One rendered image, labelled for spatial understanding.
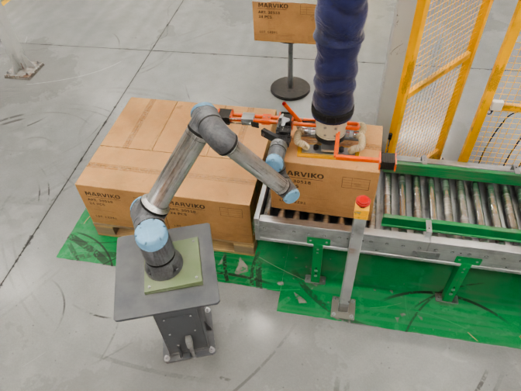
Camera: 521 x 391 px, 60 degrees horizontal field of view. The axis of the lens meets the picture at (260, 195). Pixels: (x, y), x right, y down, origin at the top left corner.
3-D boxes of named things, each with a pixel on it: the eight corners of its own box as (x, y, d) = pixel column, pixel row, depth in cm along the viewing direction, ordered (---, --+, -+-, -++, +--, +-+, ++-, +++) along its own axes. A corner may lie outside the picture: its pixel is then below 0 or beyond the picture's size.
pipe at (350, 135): (360, 126, 262) (362, 117, 258) (360, 154, 246) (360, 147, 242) (302, 121, 268) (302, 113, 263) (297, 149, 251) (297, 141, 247)
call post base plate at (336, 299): (355, 299, 297) (356, 297, 295) (354, 320, 287) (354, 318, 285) (332, 295, 299) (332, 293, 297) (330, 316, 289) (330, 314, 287)
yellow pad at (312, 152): (359, 150, 254) (360, 143, 250) (358, 162, 247) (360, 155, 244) (298, 144, 259) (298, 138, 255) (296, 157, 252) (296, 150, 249)
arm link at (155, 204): (129, 237, 220) (204, 111, 189) (123, 213, 232) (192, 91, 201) (157, 242, 229) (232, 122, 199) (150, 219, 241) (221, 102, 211)
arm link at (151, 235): (146, 271, 214) (136, 247, 202) (140, 244, 226) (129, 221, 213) (177, 259, 217) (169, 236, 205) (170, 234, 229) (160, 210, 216)
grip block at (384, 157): (395, 160, 232) (396, 152, 228) (395, 171, 226) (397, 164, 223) (377, 158, 233) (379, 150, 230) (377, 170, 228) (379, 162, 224)
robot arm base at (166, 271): (183, 278, 221) (177, 266, 214) (144, 284, 221) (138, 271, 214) (183, 247, 235) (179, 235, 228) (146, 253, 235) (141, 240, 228)
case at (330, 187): (374, 174, 296) (383, 126, 267) (370, 220, 270) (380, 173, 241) (283, 163, 307) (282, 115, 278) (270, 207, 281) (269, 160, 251)
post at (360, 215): (348, 304, 295) (370, 200, 221) (348, 313, 290) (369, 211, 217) (338, 302, 296) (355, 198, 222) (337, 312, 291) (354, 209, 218)
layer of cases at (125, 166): (277, 148, 378) (277, 109, 349) (253, 243, 313) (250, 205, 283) (143, 135, 397) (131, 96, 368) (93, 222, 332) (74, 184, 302)
